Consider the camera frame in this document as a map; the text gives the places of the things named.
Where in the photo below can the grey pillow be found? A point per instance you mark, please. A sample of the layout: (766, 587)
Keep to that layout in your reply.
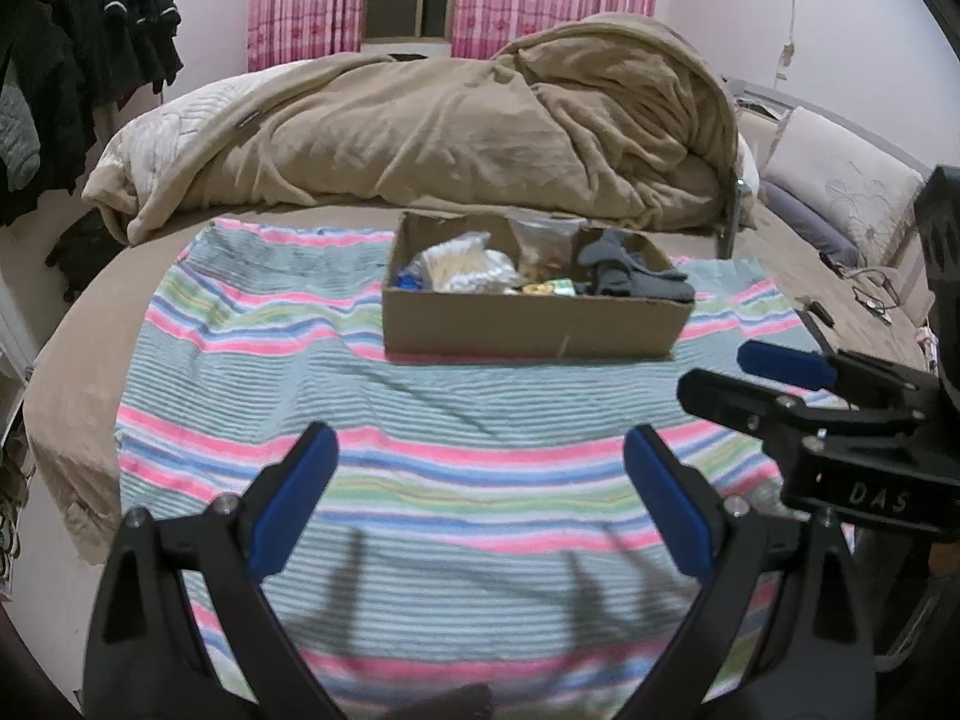
(806, 221)

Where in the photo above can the brown cardboard box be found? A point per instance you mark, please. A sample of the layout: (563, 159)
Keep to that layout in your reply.
(525, 330)

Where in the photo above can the beige fleece blanket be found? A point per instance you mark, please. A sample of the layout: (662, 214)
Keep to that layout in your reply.
(450, 127)

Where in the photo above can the white plastic bag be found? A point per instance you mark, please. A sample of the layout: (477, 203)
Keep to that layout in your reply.
(450, 259)

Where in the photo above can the striped pastel towel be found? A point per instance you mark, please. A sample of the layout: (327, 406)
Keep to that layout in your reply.
(375, 405)

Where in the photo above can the bed with tan sheet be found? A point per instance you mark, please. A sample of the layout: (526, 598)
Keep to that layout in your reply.
(67, 390)

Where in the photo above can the small yellow snack packet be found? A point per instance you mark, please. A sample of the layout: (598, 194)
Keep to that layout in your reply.
(551, 288)

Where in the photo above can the clear plastic bag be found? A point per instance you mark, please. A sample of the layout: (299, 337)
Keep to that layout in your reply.
(544, 244)

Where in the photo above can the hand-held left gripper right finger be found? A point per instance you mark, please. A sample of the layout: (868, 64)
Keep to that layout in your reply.
(671, 510)

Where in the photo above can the white fluffy sock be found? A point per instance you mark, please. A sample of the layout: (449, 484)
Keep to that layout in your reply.
(487, 270)

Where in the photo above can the white patterned quilt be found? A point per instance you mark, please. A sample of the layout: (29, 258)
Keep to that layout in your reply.
(172, 127)

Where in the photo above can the blue tissue packet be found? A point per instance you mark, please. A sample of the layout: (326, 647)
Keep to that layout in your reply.
(411, 281)

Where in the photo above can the grey quilted jacket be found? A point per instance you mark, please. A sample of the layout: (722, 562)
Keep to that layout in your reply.
(19, 139)

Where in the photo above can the grey knit sock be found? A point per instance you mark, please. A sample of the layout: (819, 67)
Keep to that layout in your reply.
(645, 286)
(607, 251)

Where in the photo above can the black key fob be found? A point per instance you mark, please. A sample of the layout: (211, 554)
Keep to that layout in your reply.
(821, 313)

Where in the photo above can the silver metal stand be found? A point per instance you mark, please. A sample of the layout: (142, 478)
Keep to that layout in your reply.
(731, 214)

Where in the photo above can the dark cloth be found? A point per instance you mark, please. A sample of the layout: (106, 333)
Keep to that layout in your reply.
(86, 255)

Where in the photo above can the cream embroidered pillow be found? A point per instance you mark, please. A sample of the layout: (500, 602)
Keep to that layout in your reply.
(847, 180)

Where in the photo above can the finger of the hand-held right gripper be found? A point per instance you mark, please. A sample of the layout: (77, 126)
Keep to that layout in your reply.
(742, 401)
(784, 364)

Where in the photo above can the black hanging clothes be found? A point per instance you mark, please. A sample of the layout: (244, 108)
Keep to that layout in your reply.
(97, 37)

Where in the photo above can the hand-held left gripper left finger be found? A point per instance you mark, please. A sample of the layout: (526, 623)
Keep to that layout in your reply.
(292, 502)

